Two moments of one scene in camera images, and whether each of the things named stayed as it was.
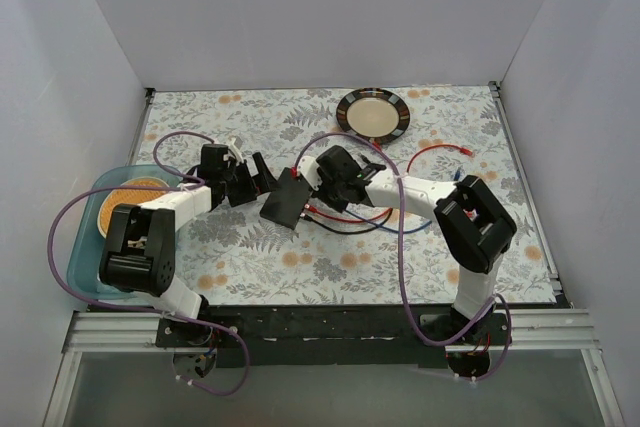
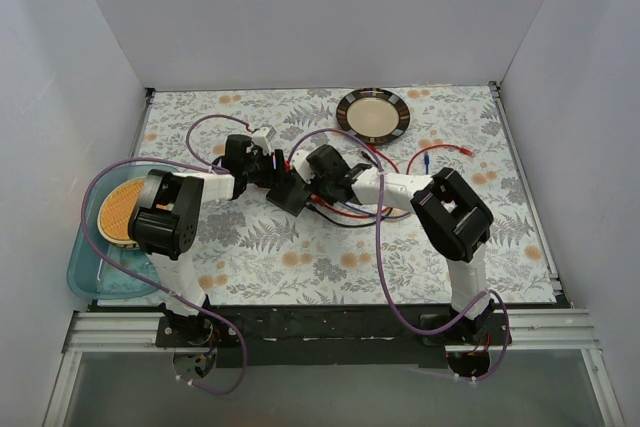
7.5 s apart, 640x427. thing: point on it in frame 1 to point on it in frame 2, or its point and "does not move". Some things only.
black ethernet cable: x=383 y=221 to x=346 y=224
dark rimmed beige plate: x=377 y=114 does not move
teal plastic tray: x=83 y=275 does not move
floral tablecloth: x=386 y=252 does not move
